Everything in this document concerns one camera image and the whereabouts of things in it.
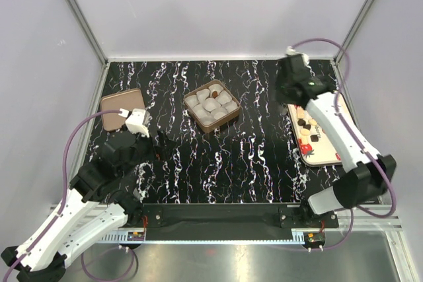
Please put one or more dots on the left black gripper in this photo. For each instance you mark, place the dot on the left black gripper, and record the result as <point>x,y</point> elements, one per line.
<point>162,152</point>

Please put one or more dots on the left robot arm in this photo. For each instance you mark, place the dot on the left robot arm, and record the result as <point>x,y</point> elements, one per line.
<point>99,198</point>

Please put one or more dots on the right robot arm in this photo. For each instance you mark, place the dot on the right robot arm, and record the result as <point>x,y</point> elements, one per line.
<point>368,174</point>

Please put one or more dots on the dark square chocolate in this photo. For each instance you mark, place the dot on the dark square chocolate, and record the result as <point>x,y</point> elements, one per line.
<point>314,138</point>

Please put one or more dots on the brown tin lid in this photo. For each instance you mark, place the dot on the brown tin lid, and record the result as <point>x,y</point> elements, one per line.
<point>125,101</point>

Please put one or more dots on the brown tin box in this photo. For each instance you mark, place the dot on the brown tin box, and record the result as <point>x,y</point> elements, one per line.
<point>206,111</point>

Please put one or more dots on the white paper cup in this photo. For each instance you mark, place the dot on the white paper cup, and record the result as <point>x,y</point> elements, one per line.
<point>223,98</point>

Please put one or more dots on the strawberry pattern tray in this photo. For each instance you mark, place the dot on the strawberry pattern tray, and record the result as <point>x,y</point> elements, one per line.
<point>315,149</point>

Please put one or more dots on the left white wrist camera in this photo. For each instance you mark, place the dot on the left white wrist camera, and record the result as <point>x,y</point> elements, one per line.
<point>136,121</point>

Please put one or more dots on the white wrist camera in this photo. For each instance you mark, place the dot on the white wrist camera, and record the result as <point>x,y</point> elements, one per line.
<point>136,121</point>
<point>291,51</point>

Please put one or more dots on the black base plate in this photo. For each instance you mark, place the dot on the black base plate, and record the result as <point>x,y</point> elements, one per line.
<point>229,222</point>

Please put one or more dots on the white cable duct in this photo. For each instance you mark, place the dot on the white cable duct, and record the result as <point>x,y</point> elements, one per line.
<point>123,237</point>

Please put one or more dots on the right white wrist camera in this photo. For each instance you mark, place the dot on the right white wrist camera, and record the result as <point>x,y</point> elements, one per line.
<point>291,51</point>

